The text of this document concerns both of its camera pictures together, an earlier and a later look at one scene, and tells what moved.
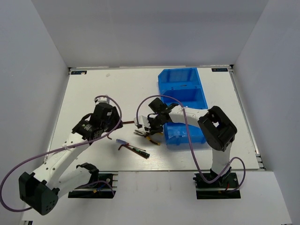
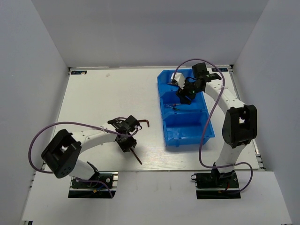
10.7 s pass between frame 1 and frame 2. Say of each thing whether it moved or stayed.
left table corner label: stayed
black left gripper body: moved
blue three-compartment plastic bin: stayed
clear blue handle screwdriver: moved
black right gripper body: moved
